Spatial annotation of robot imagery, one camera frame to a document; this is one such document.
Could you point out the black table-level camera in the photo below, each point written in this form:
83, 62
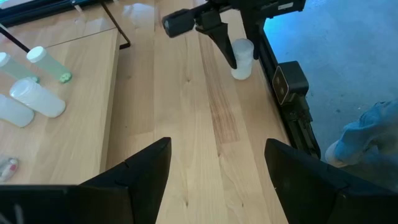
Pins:
292, 81

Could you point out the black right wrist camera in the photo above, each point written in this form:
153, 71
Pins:
178, 23

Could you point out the white cups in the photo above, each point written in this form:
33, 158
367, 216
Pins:
37, 98

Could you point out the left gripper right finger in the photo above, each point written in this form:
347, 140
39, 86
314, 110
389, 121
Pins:
311, 196

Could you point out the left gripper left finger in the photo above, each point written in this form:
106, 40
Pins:
149, 180

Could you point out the large pink plastic cup stack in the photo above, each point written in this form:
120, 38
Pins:
8, 168

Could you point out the translucent white medicine bottle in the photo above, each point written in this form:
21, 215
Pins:
242, 62
14, 112

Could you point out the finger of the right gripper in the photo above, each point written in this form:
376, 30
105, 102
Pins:
258, 34
224, 40

